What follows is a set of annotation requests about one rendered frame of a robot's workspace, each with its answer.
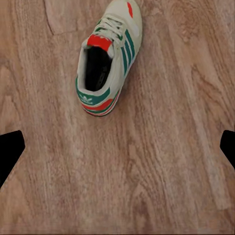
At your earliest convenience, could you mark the gym shoe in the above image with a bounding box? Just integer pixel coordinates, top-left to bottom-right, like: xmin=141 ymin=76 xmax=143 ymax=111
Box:
xmin=76 ymin=0 xmax=143 ymax=117

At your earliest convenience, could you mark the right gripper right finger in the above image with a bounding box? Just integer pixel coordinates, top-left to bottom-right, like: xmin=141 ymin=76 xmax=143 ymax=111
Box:
xmin=220 ymin=130 xmax=235 ymax=168

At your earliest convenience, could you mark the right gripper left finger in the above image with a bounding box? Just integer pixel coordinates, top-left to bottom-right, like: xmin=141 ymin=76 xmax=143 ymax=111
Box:
xmin=0 ymin=130 xmax=25 ymax=188

